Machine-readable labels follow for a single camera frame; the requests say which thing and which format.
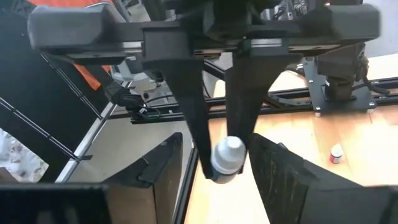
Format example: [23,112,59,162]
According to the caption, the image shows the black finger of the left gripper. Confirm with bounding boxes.
[142,58,216,180]
[224,53,305,150]

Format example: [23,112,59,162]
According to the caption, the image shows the small pink-label dropper bottle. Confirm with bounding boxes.
[329,143,345,165]

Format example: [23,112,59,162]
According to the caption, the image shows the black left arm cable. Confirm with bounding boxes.
[108,79,164,124]

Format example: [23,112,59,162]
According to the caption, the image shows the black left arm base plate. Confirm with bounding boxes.
[303,57,377,114]

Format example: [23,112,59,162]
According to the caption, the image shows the orange cloth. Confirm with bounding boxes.
[27,0,113,91]

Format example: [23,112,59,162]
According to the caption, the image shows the small dark-label dropper bottle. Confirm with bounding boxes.
[210,136,248,185]

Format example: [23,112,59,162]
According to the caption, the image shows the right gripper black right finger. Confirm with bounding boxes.
[248,133,368,224]

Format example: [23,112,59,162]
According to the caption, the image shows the black partition panel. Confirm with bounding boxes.
[0,0,109,184]

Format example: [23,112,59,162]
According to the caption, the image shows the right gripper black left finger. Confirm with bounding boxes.
[101,132,185,224]

